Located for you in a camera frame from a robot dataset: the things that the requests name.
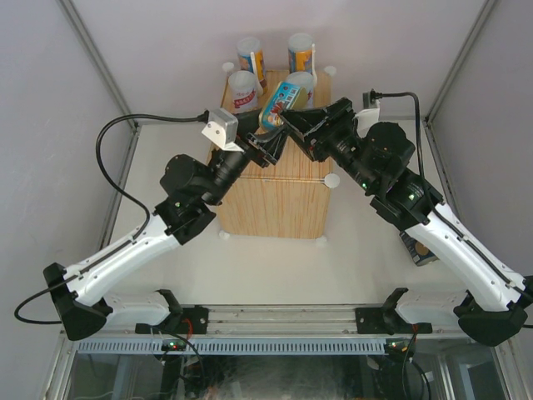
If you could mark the blue can with spoon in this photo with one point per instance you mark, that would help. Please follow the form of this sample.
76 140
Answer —
250 56

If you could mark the white red label can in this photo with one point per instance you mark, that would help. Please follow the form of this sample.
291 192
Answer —
304 80
244 91

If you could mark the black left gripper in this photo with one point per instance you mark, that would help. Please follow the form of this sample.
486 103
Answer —
247 124

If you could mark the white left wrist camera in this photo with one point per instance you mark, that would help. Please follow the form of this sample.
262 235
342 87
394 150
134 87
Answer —
221 130

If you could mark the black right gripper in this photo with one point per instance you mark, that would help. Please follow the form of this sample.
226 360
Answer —
331 120

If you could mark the grey slotted cable duct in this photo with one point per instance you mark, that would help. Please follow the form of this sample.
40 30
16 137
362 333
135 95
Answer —
233 346

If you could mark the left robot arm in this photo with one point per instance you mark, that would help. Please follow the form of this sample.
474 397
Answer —
79 292

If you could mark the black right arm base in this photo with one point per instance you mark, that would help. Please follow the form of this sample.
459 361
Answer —
386 320

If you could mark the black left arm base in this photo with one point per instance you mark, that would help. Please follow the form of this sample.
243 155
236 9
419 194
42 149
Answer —
181 320

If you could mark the gold rectangular tin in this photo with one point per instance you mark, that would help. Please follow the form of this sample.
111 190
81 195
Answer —
286 96

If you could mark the aluminium mounting rail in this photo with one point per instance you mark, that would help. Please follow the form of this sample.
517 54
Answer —
270 318

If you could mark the blue rectangular tin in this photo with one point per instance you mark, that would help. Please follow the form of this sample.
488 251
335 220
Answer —
420 254

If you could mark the blue yellow can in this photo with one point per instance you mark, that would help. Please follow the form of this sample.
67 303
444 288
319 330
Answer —
302 55

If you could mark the wooden cabinet box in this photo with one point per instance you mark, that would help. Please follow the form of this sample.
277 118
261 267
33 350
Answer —
287 200

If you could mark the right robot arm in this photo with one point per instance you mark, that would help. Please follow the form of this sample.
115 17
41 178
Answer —
492 308

